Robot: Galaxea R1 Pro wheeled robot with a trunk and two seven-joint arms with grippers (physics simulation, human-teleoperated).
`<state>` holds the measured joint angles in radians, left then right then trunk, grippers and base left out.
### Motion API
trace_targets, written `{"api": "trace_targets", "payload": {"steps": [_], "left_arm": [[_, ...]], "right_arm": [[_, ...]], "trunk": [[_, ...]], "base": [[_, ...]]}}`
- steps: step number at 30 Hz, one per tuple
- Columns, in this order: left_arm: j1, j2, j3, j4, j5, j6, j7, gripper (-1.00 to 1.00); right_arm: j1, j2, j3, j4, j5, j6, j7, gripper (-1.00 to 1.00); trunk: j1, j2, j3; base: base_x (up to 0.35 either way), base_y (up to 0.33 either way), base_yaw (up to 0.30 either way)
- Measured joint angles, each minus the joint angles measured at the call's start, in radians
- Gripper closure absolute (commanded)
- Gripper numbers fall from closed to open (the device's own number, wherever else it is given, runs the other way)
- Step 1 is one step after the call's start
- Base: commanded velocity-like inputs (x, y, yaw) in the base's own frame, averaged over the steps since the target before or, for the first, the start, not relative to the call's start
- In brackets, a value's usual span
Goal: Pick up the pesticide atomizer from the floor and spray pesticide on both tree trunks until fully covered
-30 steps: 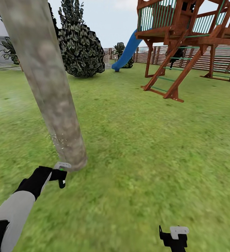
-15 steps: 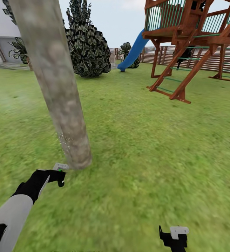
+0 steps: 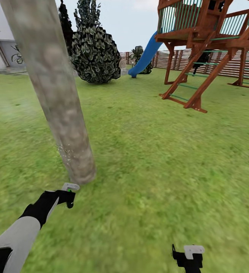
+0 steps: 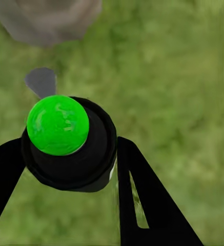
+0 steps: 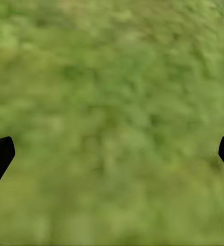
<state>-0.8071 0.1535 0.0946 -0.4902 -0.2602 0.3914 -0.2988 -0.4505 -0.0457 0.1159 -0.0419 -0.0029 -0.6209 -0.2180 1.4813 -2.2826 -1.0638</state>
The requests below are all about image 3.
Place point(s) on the pesticide atomizer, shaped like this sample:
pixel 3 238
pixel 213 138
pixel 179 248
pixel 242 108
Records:
pixel 69 205

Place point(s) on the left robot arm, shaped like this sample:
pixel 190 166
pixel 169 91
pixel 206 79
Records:
pixel 17 241

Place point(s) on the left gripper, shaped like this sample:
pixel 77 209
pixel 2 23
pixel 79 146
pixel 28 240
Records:
pixel 68 196

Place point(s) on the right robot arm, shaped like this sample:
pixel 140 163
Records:
pixel 191 260

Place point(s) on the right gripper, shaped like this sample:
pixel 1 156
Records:
pixel 182 261

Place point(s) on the garden chair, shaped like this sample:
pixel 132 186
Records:
pixel 123 63

